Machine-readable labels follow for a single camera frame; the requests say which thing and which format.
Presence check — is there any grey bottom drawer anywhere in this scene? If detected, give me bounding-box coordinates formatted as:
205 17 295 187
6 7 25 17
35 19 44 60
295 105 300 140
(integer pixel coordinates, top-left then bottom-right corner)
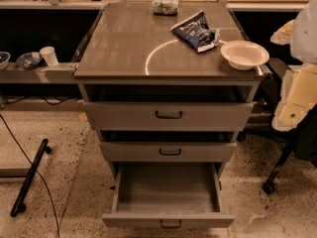
103 163 234 229

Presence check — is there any grey drawer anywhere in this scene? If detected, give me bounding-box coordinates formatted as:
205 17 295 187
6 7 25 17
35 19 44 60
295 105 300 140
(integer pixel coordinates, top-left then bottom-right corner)
84 102 253 132
100 142 236 162
103 163 234 229

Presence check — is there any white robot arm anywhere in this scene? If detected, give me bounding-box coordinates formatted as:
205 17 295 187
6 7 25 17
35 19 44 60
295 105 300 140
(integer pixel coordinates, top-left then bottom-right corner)
270 0 317 131

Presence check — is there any grey drawer cabinet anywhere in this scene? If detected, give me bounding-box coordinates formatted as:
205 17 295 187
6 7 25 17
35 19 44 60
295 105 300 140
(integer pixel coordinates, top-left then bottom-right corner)
73 1 267 183

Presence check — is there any grey top drawer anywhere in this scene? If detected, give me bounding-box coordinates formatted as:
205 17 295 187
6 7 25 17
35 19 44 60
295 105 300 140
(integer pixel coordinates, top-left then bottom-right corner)
84 102 253 132

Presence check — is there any grey middle drawer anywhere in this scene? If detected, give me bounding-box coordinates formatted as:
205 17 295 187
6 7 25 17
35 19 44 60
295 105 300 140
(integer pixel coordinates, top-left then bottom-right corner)
100 142 236 162

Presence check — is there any blue chip bag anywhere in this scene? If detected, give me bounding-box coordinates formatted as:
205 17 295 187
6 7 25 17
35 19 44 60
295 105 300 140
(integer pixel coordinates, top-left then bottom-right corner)
170 11 220 53

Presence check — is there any white paper bowl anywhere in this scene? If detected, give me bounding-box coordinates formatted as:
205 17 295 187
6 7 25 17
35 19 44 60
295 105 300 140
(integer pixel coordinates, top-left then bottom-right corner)
221 41 269 70

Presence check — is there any white paper cup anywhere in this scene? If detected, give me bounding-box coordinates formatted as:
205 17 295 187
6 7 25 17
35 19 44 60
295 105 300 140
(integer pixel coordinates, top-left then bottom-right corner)
40 47 58 66

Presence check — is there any dark bowl with items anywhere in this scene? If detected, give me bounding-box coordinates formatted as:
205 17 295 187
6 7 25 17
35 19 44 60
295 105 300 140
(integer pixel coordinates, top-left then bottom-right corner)
16 52 43 70

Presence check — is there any black office chair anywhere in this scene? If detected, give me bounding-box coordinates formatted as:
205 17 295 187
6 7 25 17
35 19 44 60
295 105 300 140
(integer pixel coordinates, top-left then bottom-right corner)
261 58 317 194

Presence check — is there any black wheeled stand leg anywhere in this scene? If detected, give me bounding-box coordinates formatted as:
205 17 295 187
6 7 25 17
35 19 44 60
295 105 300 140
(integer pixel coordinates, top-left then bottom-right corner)
10 139 52 217

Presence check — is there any grey side shelf rail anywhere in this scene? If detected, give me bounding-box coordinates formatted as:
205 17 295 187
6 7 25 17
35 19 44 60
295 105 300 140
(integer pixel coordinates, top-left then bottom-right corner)
0 62 78 84

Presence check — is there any black floor cable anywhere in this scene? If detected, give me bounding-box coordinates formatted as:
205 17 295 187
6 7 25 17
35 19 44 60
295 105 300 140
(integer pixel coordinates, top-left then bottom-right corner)
0 113 61 238

